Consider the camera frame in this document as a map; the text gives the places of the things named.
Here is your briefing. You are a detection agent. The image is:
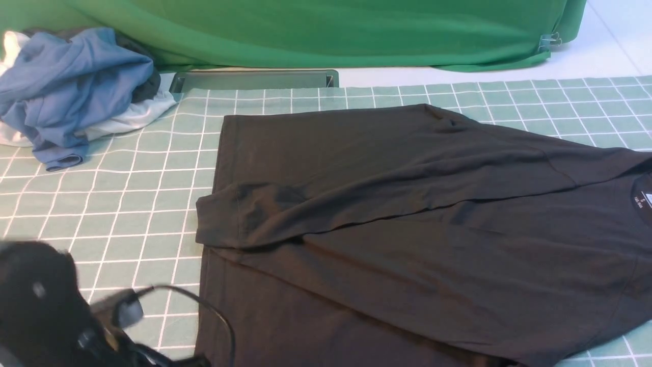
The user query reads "dark gray long-sleeved shirt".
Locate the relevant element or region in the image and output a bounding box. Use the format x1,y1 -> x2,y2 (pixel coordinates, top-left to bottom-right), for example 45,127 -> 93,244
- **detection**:
196,104 -> 651,366

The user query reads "gray metal tray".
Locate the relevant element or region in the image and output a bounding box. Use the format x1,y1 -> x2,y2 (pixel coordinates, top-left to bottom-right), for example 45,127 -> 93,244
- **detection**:
169,69 -> 339,94

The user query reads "white crumpled garment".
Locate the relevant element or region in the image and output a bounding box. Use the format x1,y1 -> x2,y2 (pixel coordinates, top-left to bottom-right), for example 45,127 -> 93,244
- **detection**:
1,31 -> 176,148

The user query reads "green checkered tablecloth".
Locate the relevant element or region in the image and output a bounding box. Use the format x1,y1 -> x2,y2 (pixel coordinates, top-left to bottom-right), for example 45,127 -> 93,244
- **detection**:
0,75 -> 652,367

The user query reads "green backdrop cloth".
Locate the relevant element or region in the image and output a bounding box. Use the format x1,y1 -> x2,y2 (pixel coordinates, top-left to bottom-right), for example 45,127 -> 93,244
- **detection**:
2,1 -> 586,72

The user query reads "metal binder clip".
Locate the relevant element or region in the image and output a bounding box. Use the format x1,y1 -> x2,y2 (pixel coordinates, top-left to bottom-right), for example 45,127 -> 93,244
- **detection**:
537,32 -> 563,52

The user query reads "blue crumpled garment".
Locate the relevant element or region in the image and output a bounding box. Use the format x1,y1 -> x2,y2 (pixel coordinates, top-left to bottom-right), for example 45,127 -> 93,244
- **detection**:
1,28 -> 160,171

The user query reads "black cable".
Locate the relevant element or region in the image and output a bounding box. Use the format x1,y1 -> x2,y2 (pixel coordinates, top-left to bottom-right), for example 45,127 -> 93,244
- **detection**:
130,284 -> 236,367

